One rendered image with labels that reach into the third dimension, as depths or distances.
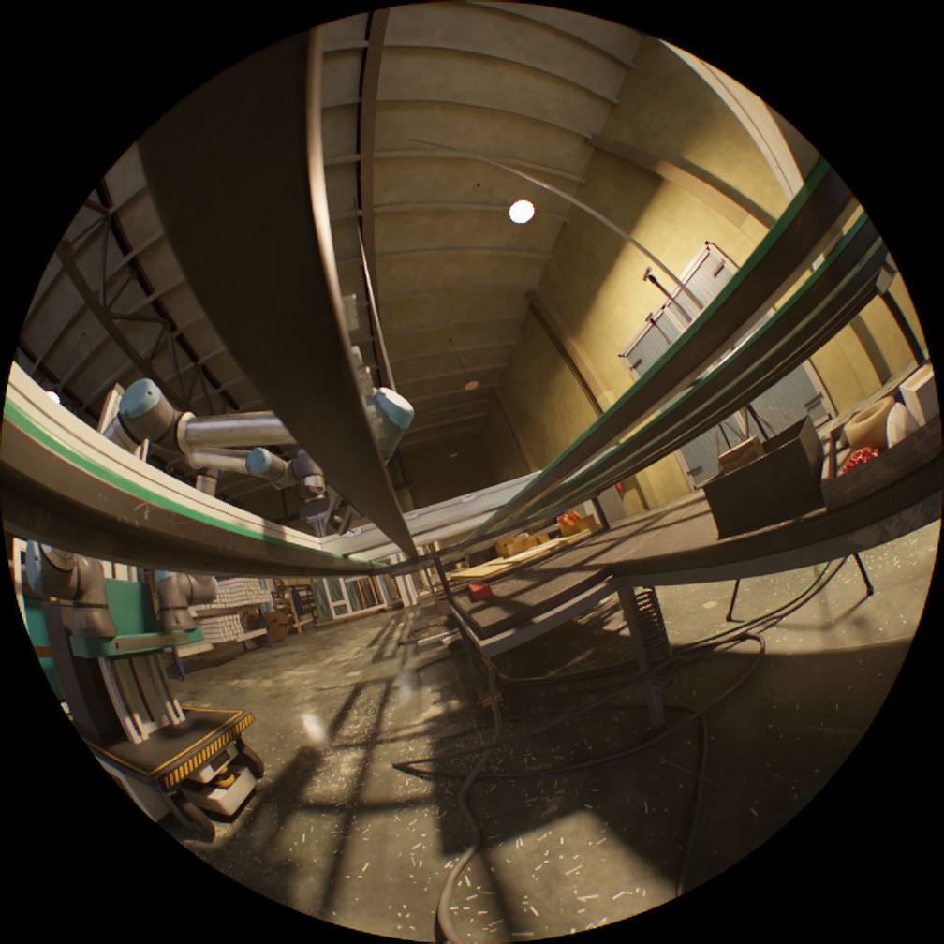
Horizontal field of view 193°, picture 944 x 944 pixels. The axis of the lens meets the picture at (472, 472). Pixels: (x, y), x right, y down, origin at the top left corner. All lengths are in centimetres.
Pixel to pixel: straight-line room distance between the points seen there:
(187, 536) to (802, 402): 642
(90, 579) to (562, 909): 136
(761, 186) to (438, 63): 646
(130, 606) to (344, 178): 768
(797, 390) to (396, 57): 967
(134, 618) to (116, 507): 118
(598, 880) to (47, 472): 90
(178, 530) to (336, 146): 757
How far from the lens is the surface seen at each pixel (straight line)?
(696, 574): 58
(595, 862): 81
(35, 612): 393
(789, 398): 625
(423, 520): 87
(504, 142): 847
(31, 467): 24
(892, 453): 46
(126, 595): 143
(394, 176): 784
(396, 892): 92
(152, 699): 155
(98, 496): 27
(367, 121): 556
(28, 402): 37
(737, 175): 737
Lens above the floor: 75
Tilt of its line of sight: 16 degrees up
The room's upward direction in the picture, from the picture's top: 20 degrees counter-clockwise
